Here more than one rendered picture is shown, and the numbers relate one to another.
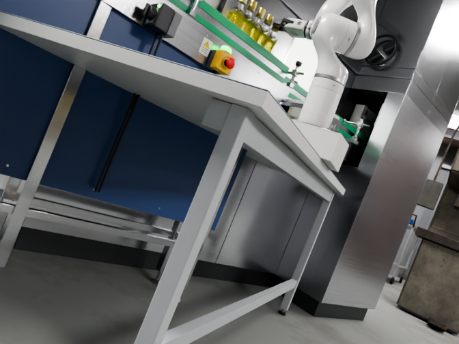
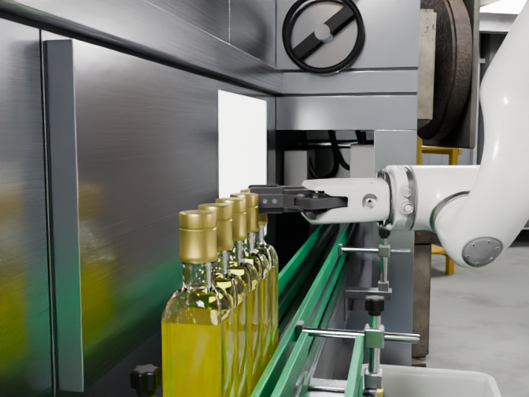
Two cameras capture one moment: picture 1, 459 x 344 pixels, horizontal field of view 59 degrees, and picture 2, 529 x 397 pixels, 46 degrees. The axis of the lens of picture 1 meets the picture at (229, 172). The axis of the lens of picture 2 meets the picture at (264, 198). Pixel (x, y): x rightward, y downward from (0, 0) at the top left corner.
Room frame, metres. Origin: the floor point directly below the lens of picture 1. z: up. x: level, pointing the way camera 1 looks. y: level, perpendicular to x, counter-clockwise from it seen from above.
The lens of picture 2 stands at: (1.23, 0.51, 1.40)
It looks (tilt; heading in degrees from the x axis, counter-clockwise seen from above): 6 degrees down; 324
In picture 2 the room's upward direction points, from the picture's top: straight up
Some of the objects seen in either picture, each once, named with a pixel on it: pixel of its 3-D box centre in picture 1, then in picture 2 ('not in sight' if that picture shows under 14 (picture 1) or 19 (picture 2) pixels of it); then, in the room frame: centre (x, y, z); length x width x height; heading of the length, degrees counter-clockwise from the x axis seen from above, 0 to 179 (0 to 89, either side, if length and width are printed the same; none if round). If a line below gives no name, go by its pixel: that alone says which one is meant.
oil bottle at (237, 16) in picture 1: (230, 31); (199, 396); (1.73, 0.22, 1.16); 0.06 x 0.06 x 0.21; 42
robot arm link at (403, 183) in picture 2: (311, 29); (395, 198); (1.79, -0.10, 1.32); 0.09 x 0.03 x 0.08; 149
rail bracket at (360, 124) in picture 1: (352, 133); (373, 274); (2.27, -0.56, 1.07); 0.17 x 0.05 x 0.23; 42
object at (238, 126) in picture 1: (265, 254); not in sight; (1.50, -0.24, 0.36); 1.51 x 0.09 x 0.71; 157
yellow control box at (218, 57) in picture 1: (220, 63); not in sight; (1.50, 0.18, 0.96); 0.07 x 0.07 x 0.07; 42
